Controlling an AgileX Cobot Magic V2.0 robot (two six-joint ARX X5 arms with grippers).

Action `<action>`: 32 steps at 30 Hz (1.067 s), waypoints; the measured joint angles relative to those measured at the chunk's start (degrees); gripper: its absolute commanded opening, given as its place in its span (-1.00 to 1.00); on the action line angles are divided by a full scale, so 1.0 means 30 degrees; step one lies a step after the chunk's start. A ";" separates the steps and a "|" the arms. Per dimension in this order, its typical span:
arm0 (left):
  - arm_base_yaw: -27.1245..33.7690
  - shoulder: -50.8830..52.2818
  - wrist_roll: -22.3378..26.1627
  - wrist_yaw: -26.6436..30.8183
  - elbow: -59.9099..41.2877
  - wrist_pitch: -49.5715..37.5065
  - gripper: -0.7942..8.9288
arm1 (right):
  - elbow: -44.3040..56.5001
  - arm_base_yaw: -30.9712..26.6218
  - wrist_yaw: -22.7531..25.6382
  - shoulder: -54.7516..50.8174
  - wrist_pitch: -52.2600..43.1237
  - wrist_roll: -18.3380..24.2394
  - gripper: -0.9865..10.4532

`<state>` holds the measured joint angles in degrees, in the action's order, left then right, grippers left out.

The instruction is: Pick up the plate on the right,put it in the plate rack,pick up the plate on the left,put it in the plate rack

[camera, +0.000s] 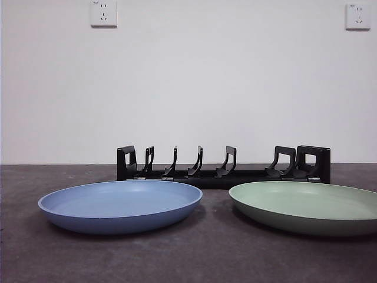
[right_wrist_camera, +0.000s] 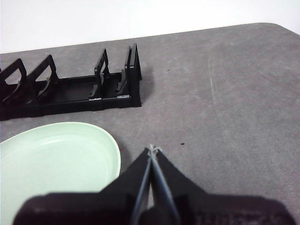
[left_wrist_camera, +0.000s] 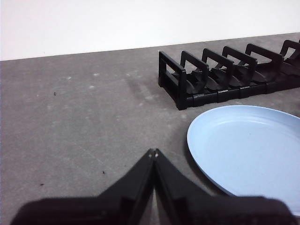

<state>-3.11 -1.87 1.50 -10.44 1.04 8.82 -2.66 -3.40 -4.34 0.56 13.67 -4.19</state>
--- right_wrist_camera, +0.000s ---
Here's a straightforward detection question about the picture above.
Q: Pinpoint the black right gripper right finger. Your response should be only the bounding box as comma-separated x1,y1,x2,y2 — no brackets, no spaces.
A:
152,147,296,225

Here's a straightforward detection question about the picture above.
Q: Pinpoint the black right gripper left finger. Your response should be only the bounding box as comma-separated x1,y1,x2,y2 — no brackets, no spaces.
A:
13,146,153,225

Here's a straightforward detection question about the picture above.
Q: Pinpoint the green plate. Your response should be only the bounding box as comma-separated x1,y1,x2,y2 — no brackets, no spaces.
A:
0,121,122,225

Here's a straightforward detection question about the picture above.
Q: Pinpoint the black plastic plate rack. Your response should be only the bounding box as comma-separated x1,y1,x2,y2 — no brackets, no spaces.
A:
0,43,143,121

